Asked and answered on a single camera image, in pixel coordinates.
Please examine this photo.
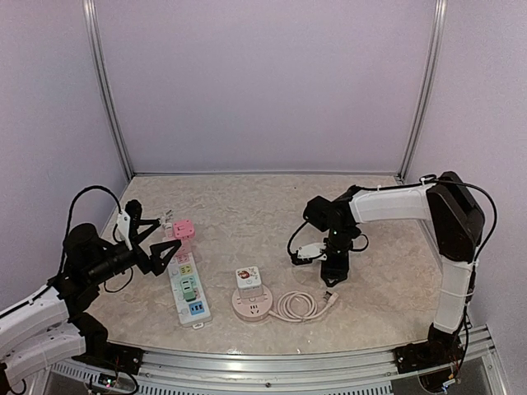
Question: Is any pink plug adapter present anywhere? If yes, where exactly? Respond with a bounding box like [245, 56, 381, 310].
[173, 219, 195, 240]

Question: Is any left aluminium frame post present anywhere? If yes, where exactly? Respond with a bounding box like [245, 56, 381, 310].
[82, 0, 135, 182]

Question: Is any coiled power strip cord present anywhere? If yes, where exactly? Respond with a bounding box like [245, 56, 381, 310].
[159, 210, 175, 238]

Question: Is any white multicolour power strip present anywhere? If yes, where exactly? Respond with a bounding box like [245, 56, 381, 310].
[167, 220, 212, 330]

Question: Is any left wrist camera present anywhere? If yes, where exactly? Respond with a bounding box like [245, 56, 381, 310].
[113, 199, 142, 250]

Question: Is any green plug adapter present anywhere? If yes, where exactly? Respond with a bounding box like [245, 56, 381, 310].
[180, 276, 197, 302]

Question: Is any pink round socket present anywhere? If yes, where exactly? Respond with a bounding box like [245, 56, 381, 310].
[231, 286, 273, 323]

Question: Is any aluminium front rail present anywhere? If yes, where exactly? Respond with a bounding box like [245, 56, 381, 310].
[39, 324, 501, 395]

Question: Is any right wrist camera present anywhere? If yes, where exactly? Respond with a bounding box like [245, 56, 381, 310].
[291, 243, 327, 266]

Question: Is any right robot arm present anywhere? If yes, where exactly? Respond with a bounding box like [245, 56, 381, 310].
[288, 171, 486, 365]

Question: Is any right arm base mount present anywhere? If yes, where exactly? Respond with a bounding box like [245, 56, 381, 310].
[393, 342, 464, 374]

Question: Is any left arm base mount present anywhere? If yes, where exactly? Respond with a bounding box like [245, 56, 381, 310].
[72, 342, 145, 375]

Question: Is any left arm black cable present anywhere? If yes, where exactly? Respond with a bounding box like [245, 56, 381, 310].
[53, 184, 124, 281]

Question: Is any white cube socket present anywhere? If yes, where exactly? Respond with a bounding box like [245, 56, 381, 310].
[236, 266, 264, 299]

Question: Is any right aluminium frame post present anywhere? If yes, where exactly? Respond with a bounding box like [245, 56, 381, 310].
[397, 0, 448, 183]

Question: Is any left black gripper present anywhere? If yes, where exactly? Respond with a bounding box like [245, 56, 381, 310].
[86, 220, 180, 286]

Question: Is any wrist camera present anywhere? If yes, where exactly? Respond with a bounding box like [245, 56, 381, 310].
[291, 243, 327, 266]
[113, 199, 142, 250]

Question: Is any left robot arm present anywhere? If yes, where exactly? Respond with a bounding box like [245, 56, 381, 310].
[1, 220, 181, 394]

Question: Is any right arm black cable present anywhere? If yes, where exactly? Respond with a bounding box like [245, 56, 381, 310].
[287, 174, 498, 268]

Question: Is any aluminium frame post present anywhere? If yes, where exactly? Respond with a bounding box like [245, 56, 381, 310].
[82, 0, 135, 182]
[397, 0, 448, 183]

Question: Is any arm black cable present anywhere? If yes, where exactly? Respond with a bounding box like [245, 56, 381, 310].
[53, 184, 124, 281]
[287, 174, 498, 268]

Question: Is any small circuit board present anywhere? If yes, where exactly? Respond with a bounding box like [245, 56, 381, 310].
[97, 373, 118, 388]

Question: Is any pink cube socket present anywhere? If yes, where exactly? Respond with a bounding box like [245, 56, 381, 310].
[176, 239, 192, 257]

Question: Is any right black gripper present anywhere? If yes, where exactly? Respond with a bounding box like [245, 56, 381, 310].
[320, 225, 355, 286]

